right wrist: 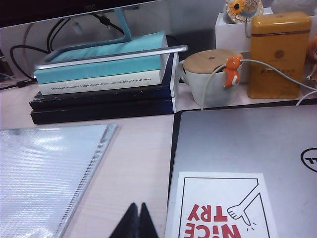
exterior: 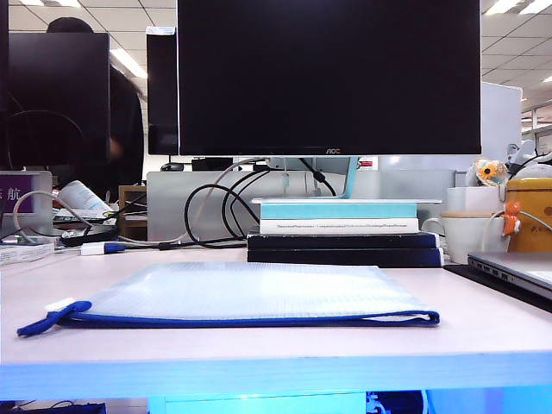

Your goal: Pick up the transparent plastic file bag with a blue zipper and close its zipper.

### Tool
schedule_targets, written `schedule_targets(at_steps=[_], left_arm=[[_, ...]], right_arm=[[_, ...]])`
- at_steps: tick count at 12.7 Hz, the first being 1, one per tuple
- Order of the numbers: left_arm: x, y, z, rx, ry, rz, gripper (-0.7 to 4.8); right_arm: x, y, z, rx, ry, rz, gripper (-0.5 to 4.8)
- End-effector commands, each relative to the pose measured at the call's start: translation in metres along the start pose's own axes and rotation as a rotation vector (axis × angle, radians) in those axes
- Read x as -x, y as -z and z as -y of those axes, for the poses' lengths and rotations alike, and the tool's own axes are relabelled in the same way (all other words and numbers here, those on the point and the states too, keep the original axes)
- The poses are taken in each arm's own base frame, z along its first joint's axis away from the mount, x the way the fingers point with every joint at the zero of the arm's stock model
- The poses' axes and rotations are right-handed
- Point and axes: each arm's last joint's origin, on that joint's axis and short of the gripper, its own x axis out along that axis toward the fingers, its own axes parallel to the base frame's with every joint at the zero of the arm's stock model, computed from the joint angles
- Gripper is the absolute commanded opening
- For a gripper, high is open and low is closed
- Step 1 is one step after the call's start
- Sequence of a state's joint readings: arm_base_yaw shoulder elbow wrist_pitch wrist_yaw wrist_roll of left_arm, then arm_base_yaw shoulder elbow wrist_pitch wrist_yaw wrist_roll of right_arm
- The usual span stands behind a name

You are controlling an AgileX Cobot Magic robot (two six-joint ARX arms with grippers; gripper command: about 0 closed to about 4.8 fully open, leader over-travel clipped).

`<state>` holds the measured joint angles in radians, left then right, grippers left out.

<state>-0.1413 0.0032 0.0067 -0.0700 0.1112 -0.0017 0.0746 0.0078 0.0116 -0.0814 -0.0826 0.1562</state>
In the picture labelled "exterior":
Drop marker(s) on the transparent file bag blue zipper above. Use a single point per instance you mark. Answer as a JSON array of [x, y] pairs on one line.
[[241, 289]]

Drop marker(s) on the light blue book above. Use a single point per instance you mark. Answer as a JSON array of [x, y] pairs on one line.
[[336, 210]]

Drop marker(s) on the white book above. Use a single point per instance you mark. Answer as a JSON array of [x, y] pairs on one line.
[[336, 225]]

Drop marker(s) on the black AOC monitor with stand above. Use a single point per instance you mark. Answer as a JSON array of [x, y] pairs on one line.
[[328, 77]]

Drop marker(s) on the wooden cabinet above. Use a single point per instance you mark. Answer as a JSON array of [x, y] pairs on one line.
[[131, 215]]

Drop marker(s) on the black monitor with white label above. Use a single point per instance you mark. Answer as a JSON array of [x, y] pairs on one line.
[[161, 95]]

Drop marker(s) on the person in dark clothing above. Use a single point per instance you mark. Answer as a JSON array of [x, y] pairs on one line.
[[129, 129]]

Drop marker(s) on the white adapter with blue connector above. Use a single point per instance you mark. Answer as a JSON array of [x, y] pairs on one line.
[[97, 248]]

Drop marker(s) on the white rolled paper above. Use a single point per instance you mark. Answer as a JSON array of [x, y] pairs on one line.
[[84, 196]]

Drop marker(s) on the white mug with wooden lid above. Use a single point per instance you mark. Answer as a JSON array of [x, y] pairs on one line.
[[470, 237]]

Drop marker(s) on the white storage box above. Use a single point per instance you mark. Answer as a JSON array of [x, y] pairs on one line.
[[474, 198]]

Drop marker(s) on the plush toy with sunflower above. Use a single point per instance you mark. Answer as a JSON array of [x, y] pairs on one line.
[[489, 172]]

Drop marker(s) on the black monitor with curved stand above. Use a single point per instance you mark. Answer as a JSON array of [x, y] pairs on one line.
[[56, 95]]

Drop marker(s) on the silver laptop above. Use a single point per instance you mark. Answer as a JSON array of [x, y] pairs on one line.
[[517, 267]]

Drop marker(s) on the grey plush toy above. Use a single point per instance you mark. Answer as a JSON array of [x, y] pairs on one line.
[[530, 161]]

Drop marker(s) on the yellow tin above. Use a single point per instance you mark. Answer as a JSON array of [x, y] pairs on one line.
[[535, 215]]

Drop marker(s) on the purple sign in clear stand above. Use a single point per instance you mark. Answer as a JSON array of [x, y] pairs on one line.
[[17, 194]]

